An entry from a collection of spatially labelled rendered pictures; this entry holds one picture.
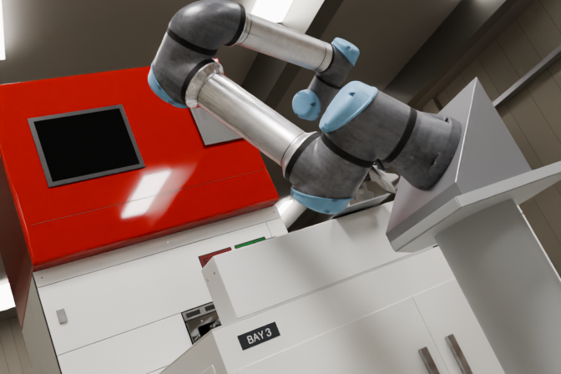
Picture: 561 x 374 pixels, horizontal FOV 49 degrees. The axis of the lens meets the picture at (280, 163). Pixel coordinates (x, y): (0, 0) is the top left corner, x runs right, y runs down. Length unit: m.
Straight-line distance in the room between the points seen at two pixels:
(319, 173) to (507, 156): 0.35
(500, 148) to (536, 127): 7.26
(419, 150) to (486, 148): 0.12
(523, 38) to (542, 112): 0.95
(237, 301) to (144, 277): 0.68
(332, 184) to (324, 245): 0.27
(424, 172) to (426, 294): 0.42
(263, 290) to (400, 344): 0.33
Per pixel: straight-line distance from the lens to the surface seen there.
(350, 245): 1.45
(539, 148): 8.50
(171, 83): 1.35
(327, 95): 1.56
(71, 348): 1.84
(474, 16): 6.98
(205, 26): 1.32
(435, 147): 1.16
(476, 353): 1.55
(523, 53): 8.41
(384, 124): 1.14
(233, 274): 1.31
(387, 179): 1.56
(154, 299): 1.91
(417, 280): 1.52
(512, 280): 1.13
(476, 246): 1.14
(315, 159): 1.19
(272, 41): 1.42
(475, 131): 1.19
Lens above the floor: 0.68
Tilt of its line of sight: 18 degrees up
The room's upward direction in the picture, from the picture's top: 24 degrees counter-clockwise
